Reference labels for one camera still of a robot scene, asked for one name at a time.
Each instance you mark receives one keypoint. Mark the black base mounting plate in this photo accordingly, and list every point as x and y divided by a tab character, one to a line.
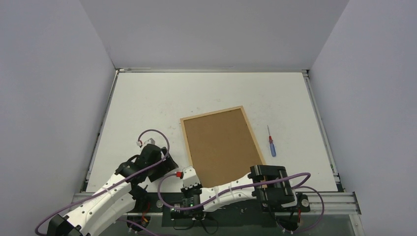
246	213

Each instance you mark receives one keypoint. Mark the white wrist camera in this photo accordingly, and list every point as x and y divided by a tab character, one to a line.
146	142
189	177

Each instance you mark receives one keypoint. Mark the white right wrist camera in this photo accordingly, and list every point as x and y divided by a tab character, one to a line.
189	177

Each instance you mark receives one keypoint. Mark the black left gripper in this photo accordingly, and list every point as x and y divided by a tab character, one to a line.
169	165

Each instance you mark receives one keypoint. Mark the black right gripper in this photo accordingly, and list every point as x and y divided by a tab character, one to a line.
191	190

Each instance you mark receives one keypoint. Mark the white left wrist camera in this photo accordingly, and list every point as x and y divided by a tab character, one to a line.
146	142

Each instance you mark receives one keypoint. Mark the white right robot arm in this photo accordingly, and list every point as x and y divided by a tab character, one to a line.
269	185

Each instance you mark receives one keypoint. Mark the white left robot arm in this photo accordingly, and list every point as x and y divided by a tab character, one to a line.
120	194

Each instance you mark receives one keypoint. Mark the blue red screwdriver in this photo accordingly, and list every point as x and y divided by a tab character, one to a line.
271	143

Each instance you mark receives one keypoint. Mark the wooden picture frame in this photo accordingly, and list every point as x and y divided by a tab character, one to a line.
221	145

